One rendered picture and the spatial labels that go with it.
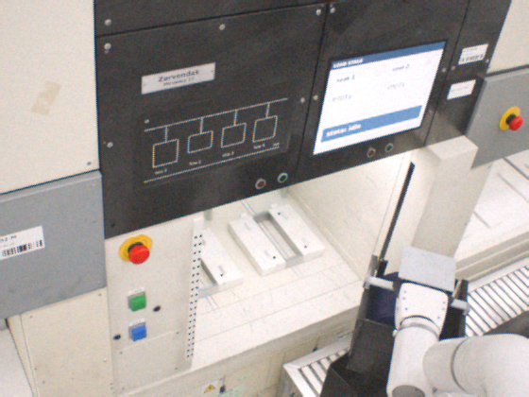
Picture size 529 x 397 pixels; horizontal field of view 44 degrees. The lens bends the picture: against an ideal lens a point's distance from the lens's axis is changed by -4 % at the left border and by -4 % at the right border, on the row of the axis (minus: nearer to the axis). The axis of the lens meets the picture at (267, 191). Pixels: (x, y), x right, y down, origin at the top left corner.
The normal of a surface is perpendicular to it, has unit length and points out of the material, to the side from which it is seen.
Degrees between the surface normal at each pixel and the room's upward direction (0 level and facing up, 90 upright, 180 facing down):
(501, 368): 57
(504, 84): 90
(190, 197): 90
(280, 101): 90
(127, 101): 90
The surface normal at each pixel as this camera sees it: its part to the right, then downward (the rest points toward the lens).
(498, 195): 0.12, -0.75
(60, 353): 0.50, 0.61
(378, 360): -0.26, 0.60
